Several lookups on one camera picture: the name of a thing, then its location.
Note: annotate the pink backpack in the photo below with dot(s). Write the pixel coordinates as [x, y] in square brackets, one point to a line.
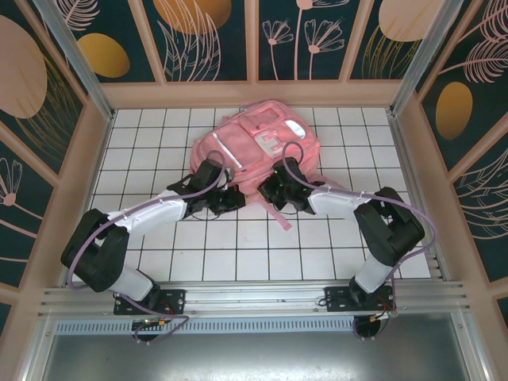
[246, 139]

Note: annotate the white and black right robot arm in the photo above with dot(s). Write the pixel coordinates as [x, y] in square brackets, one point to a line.
[389, 230]

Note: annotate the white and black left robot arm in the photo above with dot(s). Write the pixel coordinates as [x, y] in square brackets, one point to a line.
[151, 216]

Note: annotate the small green circuit board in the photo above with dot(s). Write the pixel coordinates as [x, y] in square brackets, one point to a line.
[152, 323]

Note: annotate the grey metal shelf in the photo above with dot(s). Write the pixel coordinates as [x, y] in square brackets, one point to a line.
[254, 357]

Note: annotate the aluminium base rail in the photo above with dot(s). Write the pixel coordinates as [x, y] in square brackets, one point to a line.
[254, 297]

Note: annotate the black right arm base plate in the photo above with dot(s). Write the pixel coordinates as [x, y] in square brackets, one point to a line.
[337, 299]

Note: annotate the aluminium side rail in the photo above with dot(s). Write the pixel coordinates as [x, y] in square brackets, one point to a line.
[420, 178]

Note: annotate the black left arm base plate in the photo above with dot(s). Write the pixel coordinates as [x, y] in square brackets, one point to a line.
[174, 301]

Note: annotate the aluminium corner post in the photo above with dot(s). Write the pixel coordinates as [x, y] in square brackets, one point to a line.
[422, 59]
[75, 63]

